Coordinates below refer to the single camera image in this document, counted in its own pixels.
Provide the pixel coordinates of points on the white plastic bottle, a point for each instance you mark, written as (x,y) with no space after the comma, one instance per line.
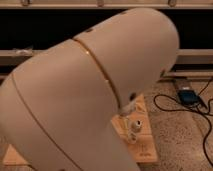
(133,128)

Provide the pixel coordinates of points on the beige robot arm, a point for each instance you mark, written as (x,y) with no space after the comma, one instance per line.
(56,107)

